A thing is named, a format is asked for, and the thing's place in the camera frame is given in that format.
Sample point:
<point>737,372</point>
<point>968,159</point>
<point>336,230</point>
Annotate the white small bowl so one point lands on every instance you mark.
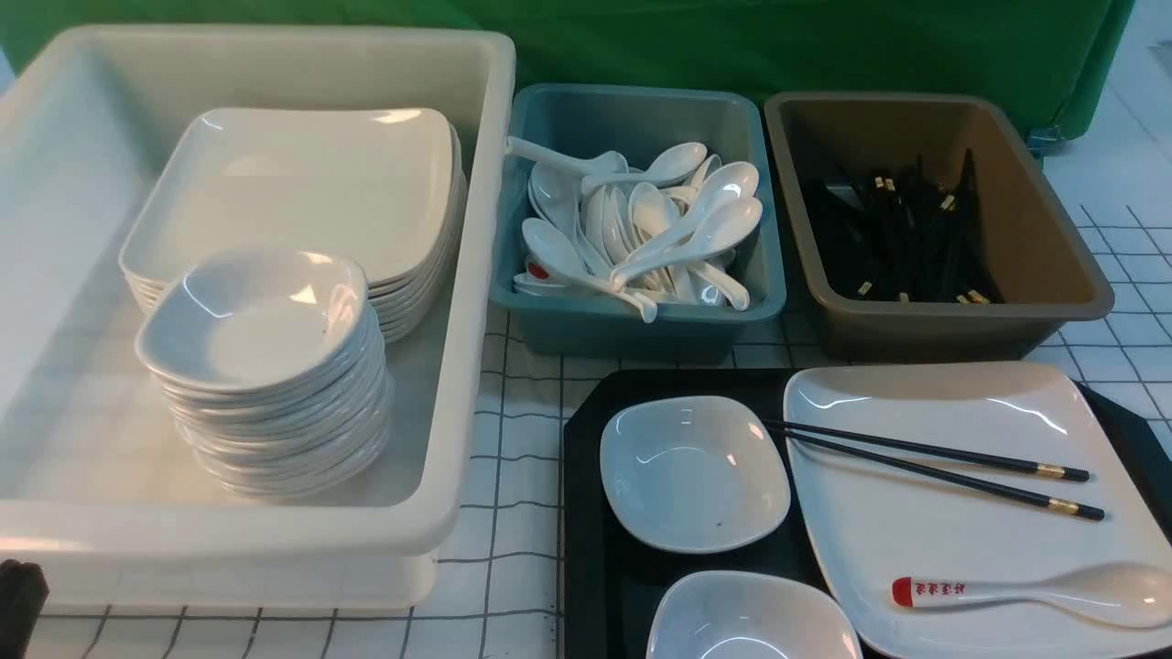
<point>695,474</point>
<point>739,614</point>

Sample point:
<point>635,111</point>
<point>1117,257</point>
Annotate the large white square rice plate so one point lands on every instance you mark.
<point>870,524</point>

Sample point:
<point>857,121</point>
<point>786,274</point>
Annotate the black chopstick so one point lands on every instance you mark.
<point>1021,466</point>
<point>1054,505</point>

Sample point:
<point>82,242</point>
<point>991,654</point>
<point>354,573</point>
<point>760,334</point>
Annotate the white spoon with red tip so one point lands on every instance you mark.
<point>1121,594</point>

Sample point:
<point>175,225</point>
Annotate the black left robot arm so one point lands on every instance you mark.
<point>24,591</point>

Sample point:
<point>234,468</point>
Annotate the pile of white ceramic spoons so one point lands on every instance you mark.
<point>662,235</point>

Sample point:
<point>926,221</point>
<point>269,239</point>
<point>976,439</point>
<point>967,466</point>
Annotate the stack of white square plates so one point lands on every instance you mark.
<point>385,188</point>

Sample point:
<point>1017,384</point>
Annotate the white checkered table cloth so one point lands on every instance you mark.
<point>499,572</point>

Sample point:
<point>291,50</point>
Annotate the stack of white small bowls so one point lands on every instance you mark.
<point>273,367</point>

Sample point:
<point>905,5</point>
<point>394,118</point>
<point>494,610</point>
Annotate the pile of black chopsticks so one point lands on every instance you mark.
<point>899,237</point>

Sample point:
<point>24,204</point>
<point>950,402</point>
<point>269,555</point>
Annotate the large white plastic tub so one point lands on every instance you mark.
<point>98,488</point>

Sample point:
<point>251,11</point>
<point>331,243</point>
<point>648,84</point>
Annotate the brown plastic bin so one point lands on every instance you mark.
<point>1028,241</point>

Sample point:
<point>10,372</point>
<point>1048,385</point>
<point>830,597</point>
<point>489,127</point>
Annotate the green cloth backdrop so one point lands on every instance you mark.
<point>1043,62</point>

